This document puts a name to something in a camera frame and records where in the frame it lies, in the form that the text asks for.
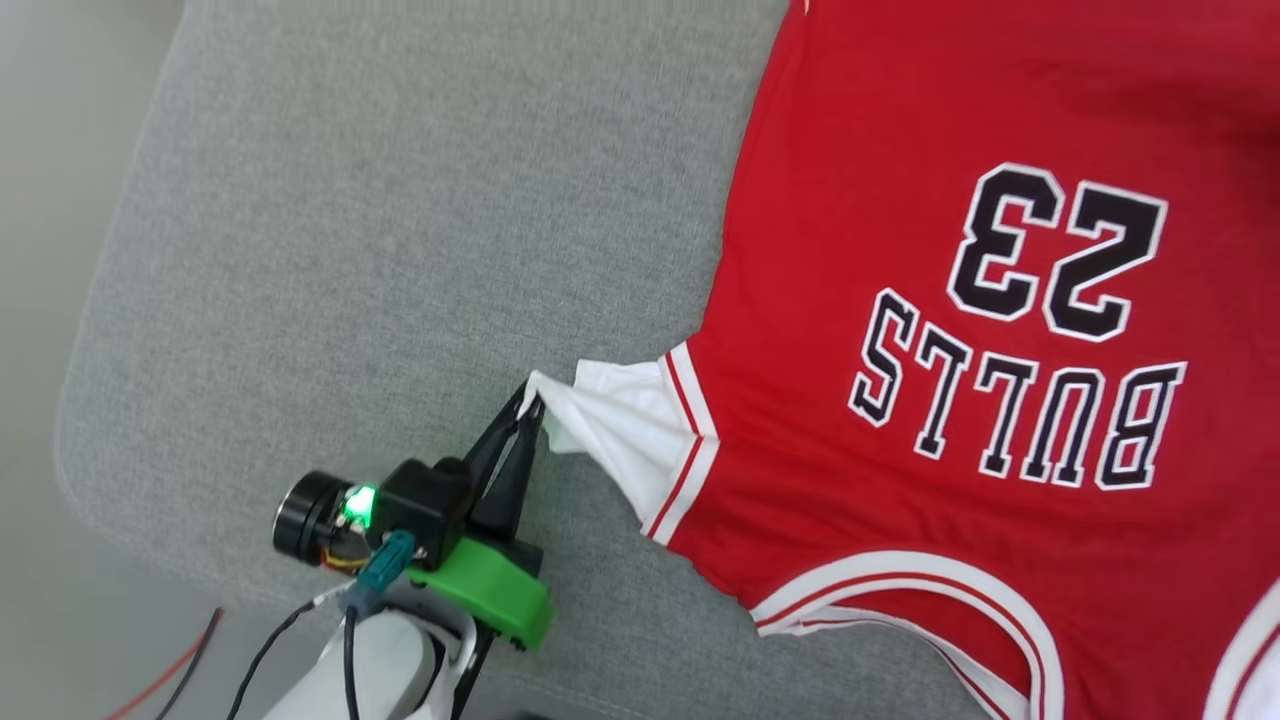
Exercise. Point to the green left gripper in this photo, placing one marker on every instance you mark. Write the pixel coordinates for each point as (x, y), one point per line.
(490, 590)

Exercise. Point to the red basketball jersey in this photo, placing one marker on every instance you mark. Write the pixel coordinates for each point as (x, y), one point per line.
(900, 120)

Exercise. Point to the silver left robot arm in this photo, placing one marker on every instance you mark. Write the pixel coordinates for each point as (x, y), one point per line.
(380, 670)

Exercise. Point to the black cylindrical left wrist motor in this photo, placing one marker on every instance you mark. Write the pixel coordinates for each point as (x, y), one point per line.
(305, 515)

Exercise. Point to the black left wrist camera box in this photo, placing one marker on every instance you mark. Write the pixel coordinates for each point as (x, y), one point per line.
(425, 505)

